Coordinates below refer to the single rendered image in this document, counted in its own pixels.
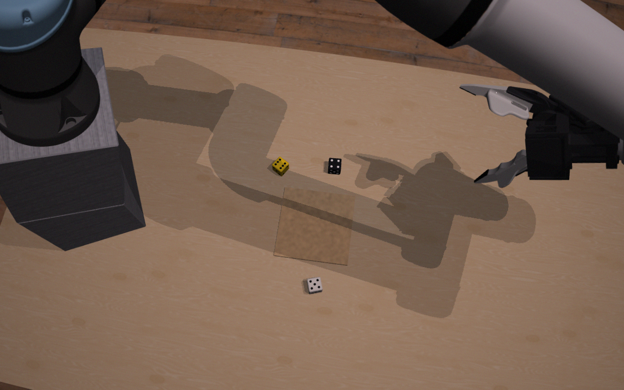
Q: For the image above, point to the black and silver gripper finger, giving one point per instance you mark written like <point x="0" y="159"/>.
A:
<point x="506" y="171"/>
<point x="512" y="100"/>

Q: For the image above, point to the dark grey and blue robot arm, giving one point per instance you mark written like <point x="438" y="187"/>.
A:
<point x="49" y="95"/>

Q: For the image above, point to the yellow die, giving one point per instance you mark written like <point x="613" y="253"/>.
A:
<point x="280" y="166"/>

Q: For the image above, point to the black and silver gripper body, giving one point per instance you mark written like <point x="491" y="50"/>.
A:
<point x="547" y="156"/>

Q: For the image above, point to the brown square mat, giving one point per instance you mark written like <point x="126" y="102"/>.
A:
<point x="315" y="226"/>

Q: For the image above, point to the grey die with black pips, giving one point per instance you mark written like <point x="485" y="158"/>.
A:
<point x="314" y="285"/>

